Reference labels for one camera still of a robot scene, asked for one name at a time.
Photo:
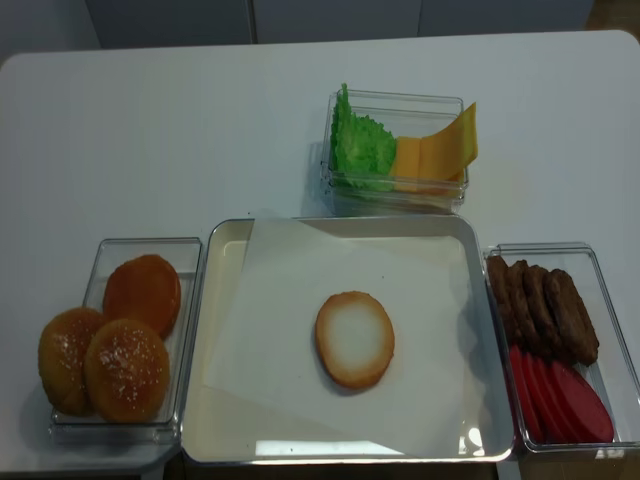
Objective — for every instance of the green lettuce leaf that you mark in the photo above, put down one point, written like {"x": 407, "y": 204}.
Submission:
{"x": 341, "y": 129}
{"x": 372, "y": 152}

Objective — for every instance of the clear lettuce cheese container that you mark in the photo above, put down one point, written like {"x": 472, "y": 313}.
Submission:
{"x": 407, "y": 115}

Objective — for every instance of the left yellow cheese slice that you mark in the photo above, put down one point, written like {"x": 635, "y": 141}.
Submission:
{"x": 407, "y": 157}

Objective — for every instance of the tall leaning cheese slice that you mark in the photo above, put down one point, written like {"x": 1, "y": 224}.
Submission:
{"x": 448, "y": 152}

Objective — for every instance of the white parchment paper sheet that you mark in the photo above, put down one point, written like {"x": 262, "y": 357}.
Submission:
{"x": 421, "y": 269}

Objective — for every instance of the green lettuce leaf in container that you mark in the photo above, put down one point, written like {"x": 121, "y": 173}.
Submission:
{"x": 372, "y": 152}

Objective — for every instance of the white metal tray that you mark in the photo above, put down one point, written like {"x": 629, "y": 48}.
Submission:
{"x": 219, "y": 427}

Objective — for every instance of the bottom bun half on tray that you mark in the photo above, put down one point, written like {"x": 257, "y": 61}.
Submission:
{"x": 354, "y": 339}

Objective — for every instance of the clear bun container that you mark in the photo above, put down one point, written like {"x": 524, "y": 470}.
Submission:
{"x": 186, "y": 256}

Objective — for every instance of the plain orange bun half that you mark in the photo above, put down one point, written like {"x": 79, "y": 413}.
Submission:
{"x": 147, "y": 289}

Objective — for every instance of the leftmost brown meat patty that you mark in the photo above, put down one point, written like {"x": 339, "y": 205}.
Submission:
{"x": 497, "y": 271}

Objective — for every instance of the brown meat patty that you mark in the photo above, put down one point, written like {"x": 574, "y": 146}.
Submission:
{"x": 573, "y": 322}
{"x": 541, "y": 315}
{"x": 497, "y": 271}
{"x": 531, "y": 337}

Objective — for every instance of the right sesame bun top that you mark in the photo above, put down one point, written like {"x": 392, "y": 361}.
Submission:
{"x": 126, "y": 372}

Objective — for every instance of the sesame bun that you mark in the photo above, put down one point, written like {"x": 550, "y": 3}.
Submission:
{"x": 126, "y": 372}
{"x": 61, "y": 353}

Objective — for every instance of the leftmost red tomato slice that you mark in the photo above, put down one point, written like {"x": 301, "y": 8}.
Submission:
{"x": 535, "y": 431}

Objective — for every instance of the red tomato slice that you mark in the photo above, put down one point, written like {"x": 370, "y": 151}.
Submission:
{"x": 556, "y": 419}
{"x": 583, "y": 408}
{"x": 537, "y": 395}
{"x": 535, "y": 431}

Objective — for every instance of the rightmost brown meat patty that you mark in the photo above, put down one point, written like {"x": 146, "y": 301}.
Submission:
{"x": 573, "y": 322}

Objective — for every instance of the left sesame bun top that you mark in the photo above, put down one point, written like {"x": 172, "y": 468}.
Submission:
{"x": 61, "y": 353}

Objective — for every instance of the clear patty tomato container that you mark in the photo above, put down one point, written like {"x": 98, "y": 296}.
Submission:
{"x": 613, "y": 376}

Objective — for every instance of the rightmost red tomato slice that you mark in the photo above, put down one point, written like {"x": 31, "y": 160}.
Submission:
{"x": 583, "y": 408}

